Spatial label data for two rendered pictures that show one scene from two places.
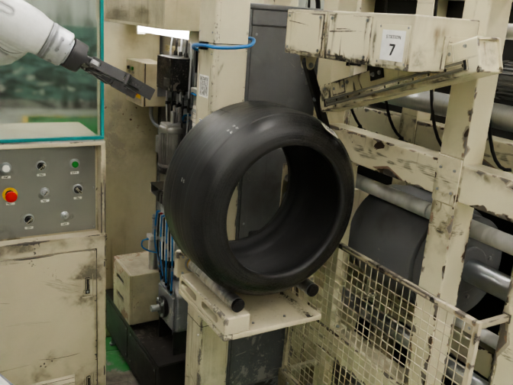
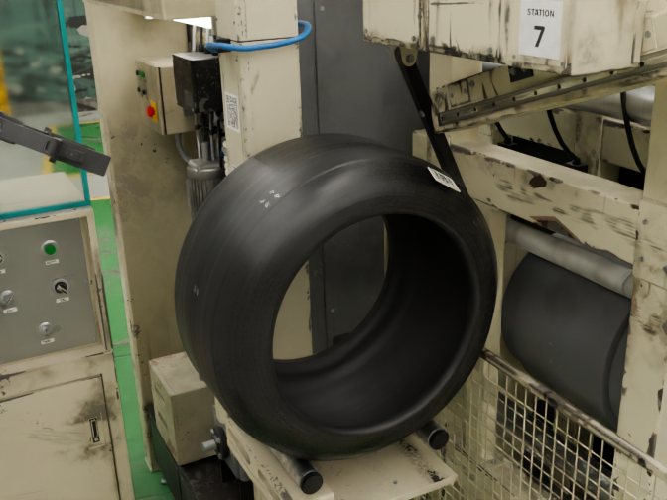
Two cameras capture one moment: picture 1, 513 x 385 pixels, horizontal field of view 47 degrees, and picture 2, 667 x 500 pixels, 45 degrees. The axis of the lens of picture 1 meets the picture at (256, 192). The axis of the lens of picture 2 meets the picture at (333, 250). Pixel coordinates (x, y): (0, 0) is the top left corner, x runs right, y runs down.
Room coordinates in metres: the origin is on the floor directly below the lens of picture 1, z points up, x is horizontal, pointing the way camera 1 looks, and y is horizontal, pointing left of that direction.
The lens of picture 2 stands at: (0.41, -0.12, 1.82)
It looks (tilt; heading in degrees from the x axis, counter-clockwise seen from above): 21 degrees down; 5
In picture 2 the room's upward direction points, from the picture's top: 2 degrees counter-clockwise
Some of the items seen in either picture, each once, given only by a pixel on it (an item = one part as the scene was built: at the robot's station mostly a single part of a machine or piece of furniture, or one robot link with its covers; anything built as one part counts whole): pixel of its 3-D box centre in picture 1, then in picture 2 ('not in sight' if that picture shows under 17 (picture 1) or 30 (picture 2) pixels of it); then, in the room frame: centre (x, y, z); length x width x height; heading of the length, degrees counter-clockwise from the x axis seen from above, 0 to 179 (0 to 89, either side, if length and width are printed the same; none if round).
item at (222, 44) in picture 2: (223, 44); (257, 39); (2.06, 0.15, 1.65); 0.19 x 0.19 x 0.06; 31
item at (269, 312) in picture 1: (247, 302); (336, 458); (1.85, 0.00, 0.80); 0.37 x 0.36 x 0.02; 121
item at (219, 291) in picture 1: (214, 283); (275, 437); (1.77, 0.12, 0.90); 0.35 x 0.05 x 0.05; 31
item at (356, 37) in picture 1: (370, 38); (504, 8); (1.90, -0.32, 1.71); 0.61 x 0.25 x 0.15; 31
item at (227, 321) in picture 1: (211, 300); (276, 463); (1.78, 0.12, 0.84); 0.36 x 0.09 x 0.06; 31
